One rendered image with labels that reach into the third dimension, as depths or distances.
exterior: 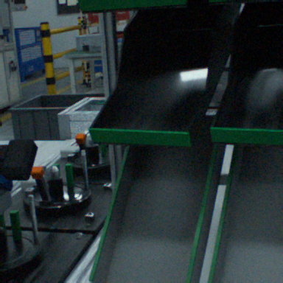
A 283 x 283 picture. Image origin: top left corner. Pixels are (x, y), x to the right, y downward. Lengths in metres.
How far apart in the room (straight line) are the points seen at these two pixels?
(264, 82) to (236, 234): 0.20
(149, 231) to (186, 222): 0.05
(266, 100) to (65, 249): 0.41
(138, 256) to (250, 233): 0.15
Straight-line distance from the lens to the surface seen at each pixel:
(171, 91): 0.72
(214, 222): 1.23
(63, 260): 0.86
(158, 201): 0.75
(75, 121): 2.04
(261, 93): 0.71
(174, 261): 0.71
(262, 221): 0.73
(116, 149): 0.77
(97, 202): 1.08
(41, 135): 2.87
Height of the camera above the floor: 1.36
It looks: 17 degrees down
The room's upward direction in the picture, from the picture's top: 4 degrees counter-clockwise
